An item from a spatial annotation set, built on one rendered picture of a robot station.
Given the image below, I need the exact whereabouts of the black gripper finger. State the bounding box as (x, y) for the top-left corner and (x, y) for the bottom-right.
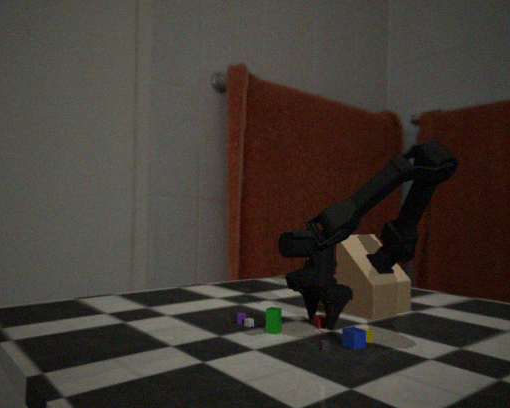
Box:
(319, 298), (349, 330)
(298, 289), (320, 319)

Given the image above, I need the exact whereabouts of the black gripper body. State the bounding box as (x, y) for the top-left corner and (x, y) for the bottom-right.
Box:
(302, 256), (352, 301)

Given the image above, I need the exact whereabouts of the green block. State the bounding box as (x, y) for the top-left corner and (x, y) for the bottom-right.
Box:
(266, 320), (281, 335)
(266, 307), (281, 322)

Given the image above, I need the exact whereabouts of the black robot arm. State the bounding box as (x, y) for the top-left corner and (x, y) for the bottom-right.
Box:
(278, 140), (458, 291)

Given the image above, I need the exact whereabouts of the blue block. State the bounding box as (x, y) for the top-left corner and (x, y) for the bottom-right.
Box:
(343, 327), (366, 349)

